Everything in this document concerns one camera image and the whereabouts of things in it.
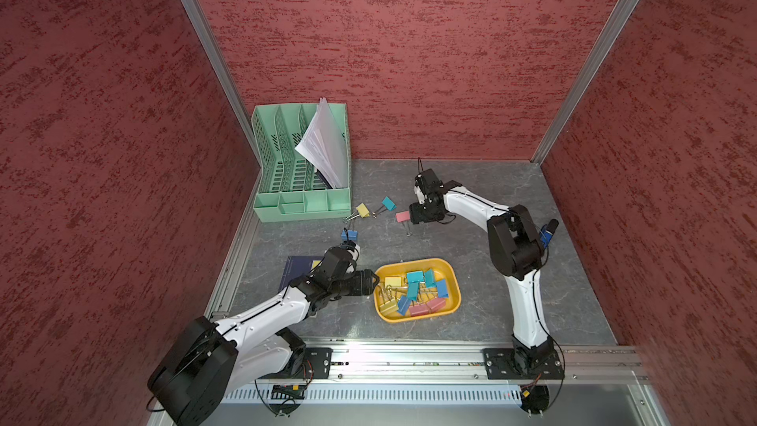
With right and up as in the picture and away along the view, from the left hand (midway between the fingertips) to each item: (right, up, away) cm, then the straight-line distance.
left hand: (367, 285), depth 85 cm
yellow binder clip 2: (-3, +21, +19) cm, 28 cm away
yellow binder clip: (+6, -5, -4) cm, 9 cm away
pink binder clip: (+20, -5, -2) cm, 21 cm away
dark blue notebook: (-23, +4, +7) cm, 24 cm away
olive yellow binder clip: (+8, 0, +3) cm, 8 cm away
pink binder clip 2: (+12, +19, +15) cm, 27 cm away
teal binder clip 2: (+19, +1, +2) cm, 19 cm away
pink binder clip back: (+15, -7, -2) cm, 16 cm away
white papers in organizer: (-15, +43, +10) cm, 47 cm away
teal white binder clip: (+15, +1, +3) cm, 15 cm away
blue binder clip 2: (-6, +13, +9) cm, 17 cm away
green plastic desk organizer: (-33, +29, +27) cm, 52 cm away
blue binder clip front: (+23, -3, +3) cm, 23 cm away
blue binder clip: (+11, -4, -4) cm, 12 cm away
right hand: (+18, +18, +17) cm, 30 cm away
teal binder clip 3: (+6, +23, +21) cm, 32 cm away
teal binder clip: (+14, -1, +1) cm, 14 cm away
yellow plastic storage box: (+23, +3, +3) cm, 23 cm away
